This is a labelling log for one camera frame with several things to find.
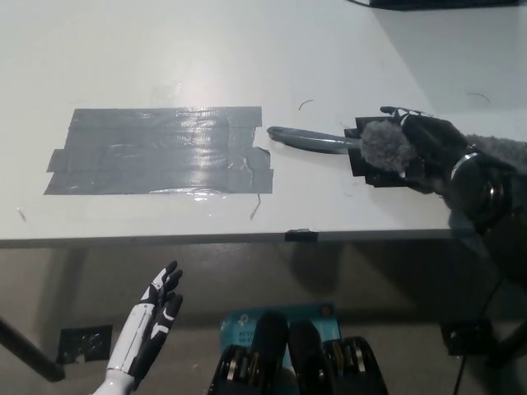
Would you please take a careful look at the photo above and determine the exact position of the large grey duct tape patch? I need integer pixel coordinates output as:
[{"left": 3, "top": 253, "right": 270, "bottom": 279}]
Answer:
[{"left": 43, "top": 106, "right": 275, "bottom": 197}]

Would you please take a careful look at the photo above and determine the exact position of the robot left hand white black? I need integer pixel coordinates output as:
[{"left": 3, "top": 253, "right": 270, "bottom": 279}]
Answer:
[{"left": 105, "top": 260, "right": 184, "bottom": 382}]

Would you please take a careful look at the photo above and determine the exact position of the small black tape strip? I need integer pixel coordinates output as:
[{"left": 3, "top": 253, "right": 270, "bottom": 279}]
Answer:
[{"left": 284, "top": 227, "right": 319, "bottom": 243}]

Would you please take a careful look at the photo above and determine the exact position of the black cable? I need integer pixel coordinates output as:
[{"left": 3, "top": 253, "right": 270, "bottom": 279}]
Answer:
[{"left": 451, "top": 275, "right": 506, "bottom": 395}]

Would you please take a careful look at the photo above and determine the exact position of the dark monitor base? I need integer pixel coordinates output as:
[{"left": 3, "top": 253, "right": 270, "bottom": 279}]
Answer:
[{"left": 368, "top": 0, "right": 520, "bottom": 8}]

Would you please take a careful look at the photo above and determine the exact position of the black floor tape patch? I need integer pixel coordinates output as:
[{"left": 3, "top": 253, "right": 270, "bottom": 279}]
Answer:
[
  {"left": 56, "top": 324, "right": 114, "bottom": 364},
  {"left": 440, "top": 319, "right": 494, "bottom": 357}
]

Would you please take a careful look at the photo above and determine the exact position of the grey fluffy duster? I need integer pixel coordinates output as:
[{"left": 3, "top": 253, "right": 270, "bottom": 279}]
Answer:
[{"left": 266, "top": 120, "right": 527, "bottom": 197}]

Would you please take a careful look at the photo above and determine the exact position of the teal cardboard box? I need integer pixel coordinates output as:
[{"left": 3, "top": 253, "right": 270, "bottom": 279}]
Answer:
[{"left": 220, "top": 303, "right": 341, "bottom": 349}]

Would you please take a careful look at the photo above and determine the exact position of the black table leg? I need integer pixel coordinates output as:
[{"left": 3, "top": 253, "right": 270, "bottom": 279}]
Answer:
[
  {"left": 0, "top": 316, "right": 67, "bottom": 383},
  {"left": 485, "top": 320, "right": 527, "bottom": 370}
]

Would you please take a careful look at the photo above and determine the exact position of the robot right hand white black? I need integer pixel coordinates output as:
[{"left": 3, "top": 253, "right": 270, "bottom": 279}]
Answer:
[{"left": 379, "top": 105, "right": 477, "bottom": 195}]

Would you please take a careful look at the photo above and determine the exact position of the black tape square mark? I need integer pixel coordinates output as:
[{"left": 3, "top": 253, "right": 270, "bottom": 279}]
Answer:
[{"left": 343, "top": 116, "right": 425, "bottom": 190}]

